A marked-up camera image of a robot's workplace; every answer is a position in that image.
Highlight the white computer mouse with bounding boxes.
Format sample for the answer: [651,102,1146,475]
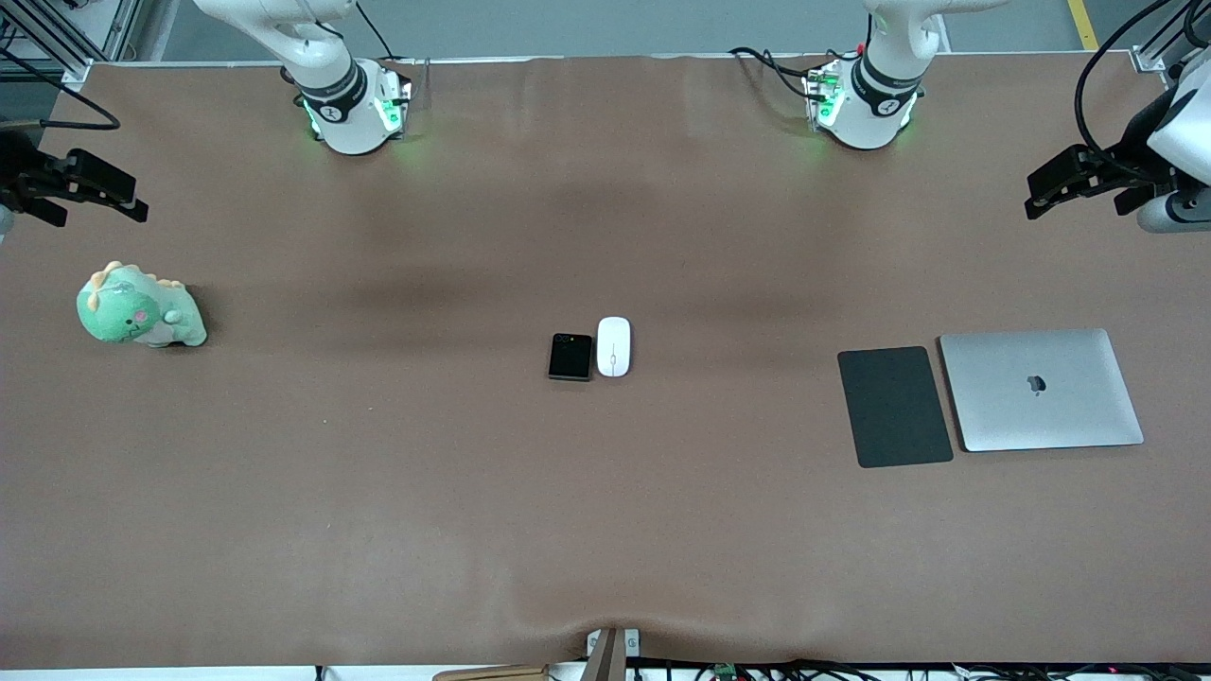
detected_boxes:
[596,316,632,378]

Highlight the dark grey mouse pad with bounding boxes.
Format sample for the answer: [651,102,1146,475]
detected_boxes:
[837,346,955,469]

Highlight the black folded flip phone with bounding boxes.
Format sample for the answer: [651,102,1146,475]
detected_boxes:
[548,332,594,383]

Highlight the green dinosaur plush toy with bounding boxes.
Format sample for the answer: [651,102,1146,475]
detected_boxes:
[76,261,208,349]

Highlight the silver closed laptop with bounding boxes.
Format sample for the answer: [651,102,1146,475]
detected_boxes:
[939,328,1146,453]

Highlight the brown table cover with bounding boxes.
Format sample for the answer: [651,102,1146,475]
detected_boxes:
[0,52,1211,671]

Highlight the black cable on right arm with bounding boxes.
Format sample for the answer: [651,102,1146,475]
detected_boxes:
[0,47,122,131]

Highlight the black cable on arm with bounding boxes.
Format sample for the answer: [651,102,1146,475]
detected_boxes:
[0,47,122,131]
[1074,0,1174,164]

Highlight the aluminium frame profile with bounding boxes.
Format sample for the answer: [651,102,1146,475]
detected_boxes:
[1131,0,1211,75]
[0,0,143,91]

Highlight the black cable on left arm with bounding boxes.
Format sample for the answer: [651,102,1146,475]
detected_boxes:
[1074,0,1174,164]

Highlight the black cable at right arm base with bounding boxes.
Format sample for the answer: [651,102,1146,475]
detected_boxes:
[355,0,396,61]

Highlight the black cables at left arm base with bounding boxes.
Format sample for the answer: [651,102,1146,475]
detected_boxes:
[728,44,826,103]

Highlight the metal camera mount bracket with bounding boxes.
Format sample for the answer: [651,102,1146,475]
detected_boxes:
[585,627,641,681]

